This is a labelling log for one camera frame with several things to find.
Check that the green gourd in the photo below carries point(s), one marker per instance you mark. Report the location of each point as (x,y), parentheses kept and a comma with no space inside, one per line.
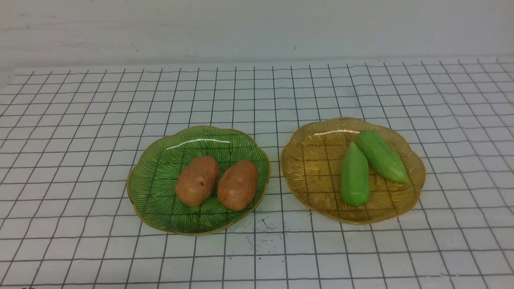
(384,160)
(354,177)

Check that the green plastic plate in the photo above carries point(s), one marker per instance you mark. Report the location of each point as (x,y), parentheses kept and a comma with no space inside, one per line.
(151,183)

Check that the white grid tablecloth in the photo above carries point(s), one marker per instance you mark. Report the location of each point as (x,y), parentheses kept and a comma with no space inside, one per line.
(69,138)

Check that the amber plastic plate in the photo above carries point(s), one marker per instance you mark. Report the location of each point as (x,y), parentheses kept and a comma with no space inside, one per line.
(311,163)

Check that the orange potato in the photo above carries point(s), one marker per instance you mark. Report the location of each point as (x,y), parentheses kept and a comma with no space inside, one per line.
(196,181)
(238,185)

